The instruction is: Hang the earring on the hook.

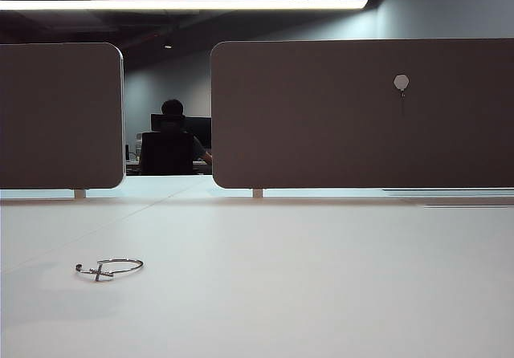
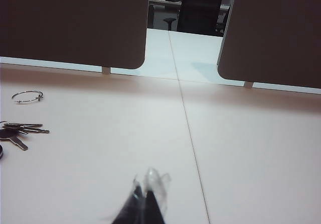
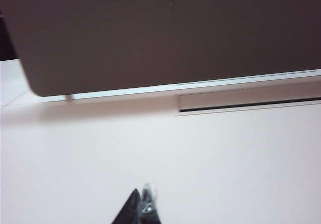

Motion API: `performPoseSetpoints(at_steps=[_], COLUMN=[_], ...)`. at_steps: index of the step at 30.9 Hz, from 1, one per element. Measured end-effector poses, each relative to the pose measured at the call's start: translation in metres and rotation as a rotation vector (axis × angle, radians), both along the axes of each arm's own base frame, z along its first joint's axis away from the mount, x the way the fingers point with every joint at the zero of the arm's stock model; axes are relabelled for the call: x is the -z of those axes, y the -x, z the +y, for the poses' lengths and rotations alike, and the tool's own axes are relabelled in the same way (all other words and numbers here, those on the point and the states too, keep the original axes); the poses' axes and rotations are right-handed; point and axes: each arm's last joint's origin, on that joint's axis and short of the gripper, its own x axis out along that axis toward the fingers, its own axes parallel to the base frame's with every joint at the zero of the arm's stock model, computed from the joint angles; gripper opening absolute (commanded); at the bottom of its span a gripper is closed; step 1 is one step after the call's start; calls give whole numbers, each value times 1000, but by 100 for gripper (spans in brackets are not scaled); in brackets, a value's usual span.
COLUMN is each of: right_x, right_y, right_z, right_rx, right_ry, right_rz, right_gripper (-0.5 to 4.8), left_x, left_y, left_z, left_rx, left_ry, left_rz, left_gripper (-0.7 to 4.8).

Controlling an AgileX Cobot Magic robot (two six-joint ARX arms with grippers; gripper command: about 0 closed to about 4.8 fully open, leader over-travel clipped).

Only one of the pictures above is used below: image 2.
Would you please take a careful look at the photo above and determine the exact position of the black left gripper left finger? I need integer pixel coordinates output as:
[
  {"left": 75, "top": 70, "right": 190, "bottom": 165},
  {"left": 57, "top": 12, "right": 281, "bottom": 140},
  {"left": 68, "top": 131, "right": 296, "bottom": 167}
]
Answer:
[{"left": 100, "top": 175, "right": 145, "bottom": 224}]

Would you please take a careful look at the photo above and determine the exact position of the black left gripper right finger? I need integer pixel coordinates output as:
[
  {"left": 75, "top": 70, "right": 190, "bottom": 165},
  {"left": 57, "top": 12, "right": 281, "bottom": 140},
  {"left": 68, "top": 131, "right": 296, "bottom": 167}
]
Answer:
[{"left": 142, "top": 167, "right": 173, "bottom": 224}]

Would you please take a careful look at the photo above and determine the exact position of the silver hoop earring cross charm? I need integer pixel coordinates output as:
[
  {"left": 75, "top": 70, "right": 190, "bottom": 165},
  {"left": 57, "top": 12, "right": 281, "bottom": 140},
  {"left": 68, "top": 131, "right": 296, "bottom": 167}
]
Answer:
[{"left": 11, "top": 90, "right": 45, "bottom": 104}]

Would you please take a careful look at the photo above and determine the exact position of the grey divider panel with hook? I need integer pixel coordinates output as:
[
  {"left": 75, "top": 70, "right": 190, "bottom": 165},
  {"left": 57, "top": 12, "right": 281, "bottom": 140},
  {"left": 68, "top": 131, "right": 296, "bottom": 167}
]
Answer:
[{"left": 217, "top": 0, "right": 321, "bottom": 89}]

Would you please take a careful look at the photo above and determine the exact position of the silver key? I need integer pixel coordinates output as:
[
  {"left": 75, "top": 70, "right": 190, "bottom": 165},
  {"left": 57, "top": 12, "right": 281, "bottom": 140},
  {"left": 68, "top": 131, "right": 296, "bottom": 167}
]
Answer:
[
  {"left": 16, "top": 127, "right": 50, "bottom": 135},
  {"left": 4, "top": 123, "right": 44, "bottom": 129}
]

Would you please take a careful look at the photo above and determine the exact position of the black head key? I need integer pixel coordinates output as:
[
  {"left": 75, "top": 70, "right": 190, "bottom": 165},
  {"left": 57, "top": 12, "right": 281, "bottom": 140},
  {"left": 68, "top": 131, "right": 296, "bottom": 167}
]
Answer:
[{"left": 0, "top": 128, "right": 29, "bottom": 151}]

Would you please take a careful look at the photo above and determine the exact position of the grey desk divider panel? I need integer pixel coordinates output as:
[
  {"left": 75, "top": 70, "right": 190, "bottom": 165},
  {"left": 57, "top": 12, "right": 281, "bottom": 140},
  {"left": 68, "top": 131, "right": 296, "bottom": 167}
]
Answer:
[{"left": 0, "top": 0, "right": 150, "bottom": 70}]

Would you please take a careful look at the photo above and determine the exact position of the black office chair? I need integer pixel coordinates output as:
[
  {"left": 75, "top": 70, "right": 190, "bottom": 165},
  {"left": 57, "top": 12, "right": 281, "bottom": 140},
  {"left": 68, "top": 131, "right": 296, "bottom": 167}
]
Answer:
[{"left": 163, "top": 0, "right": 224, "bottom": 37}]

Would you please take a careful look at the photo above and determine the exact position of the white background desk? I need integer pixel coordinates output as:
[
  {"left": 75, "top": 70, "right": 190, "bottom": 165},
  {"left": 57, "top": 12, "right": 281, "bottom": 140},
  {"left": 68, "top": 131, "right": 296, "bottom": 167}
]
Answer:
[{"left": 148, "top": 0, "right": 183, "bottom": 29}]

